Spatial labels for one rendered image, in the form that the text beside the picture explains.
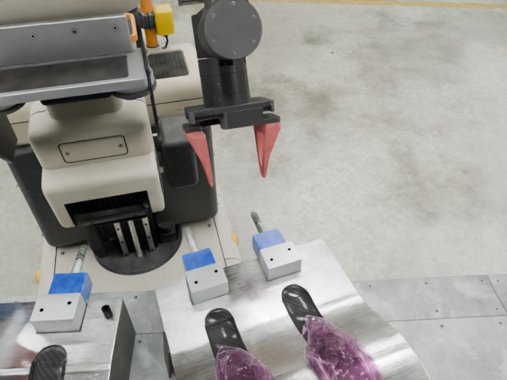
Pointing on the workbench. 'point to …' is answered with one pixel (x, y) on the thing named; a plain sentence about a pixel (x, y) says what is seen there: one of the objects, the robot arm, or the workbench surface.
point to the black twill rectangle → (167, 354)
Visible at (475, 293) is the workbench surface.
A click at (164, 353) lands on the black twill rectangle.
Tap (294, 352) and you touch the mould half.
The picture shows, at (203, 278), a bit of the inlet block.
